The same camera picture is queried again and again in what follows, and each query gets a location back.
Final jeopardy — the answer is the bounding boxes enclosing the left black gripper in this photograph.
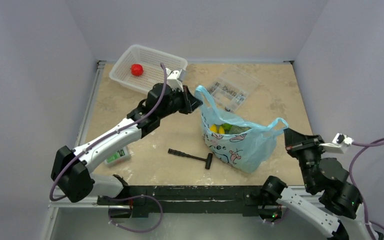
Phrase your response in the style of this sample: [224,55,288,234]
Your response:
[158,85,202,120]

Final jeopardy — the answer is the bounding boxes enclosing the light blue plastic bag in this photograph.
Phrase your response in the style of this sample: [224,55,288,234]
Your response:
[194,85,289,173]

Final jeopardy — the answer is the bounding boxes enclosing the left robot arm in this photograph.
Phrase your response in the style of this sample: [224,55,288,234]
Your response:
[49,83,203,205]

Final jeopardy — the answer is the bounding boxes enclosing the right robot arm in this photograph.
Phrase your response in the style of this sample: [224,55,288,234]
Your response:
[258,128,384,240]

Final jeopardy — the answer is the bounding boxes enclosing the yellow fake fruit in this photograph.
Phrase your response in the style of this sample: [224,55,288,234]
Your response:
[209,124,226,135]

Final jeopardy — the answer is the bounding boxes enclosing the green fake fruit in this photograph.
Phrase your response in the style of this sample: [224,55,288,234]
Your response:
[221,123,232,132]

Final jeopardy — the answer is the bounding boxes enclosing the red fake fruit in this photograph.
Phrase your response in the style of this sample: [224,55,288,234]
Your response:
[130,63,144,77]

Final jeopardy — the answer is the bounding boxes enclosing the clear plastic screw organizer box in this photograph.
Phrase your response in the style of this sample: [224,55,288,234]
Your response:
[206,66,261,113]

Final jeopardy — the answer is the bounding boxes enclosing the white perforated plastic basket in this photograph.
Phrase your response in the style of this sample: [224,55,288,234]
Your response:
[109,44,188,95]

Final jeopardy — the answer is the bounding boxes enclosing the green label clear small box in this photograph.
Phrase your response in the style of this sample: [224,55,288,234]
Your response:
[104,146,131,168]

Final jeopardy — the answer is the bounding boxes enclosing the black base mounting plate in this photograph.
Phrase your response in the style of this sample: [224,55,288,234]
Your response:
[97,185,283,221]

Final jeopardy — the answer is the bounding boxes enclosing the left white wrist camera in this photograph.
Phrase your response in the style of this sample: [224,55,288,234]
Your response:
[165,67,186,92]

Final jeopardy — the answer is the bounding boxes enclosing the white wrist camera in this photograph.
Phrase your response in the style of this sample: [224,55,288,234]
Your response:
[165,67,186,92]
[320,133,354,154]

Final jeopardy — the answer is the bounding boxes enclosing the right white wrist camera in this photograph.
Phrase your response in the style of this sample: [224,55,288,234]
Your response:
[320,133,354,154]

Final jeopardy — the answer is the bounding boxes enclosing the black T-handle tool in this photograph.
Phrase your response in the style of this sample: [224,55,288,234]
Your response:
[167,148,214,170]

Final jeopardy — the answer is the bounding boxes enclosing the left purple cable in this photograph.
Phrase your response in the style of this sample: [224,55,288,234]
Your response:
[48,62,168,202]

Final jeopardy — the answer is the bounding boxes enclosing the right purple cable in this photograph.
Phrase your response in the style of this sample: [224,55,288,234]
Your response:
[348,137,384,240]

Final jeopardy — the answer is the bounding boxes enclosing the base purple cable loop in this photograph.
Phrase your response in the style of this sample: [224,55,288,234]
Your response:
[107,193,165,233]

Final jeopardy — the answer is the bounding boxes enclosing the aluminium frame rail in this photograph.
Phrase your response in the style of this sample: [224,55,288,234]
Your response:
[47,60,107,210]

